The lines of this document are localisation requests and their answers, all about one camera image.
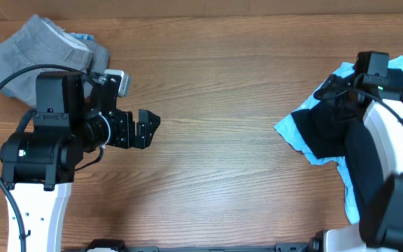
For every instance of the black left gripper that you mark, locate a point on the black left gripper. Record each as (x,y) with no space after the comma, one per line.
(143,136)

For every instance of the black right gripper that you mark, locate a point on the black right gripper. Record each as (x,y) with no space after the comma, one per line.
(327,91)

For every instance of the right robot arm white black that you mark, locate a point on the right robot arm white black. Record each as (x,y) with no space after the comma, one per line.
(380,227)

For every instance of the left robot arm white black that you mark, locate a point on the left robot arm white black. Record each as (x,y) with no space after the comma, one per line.
(74,115)

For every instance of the black t-shirt in pile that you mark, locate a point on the black t-shirt in pile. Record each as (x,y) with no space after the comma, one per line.
(371,140)

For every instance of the light blue t-shirt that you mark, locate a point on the light blue t-shirt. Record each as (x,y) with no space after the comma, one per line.
(288,129)

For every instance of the folded blue white cloth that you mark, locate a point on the folded blue white cloth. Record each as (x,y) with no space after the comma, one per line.
(87,37)

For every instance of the folded grey trousers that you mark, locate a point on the folded grey trousers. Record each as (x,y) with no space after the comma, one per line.
(41,41)

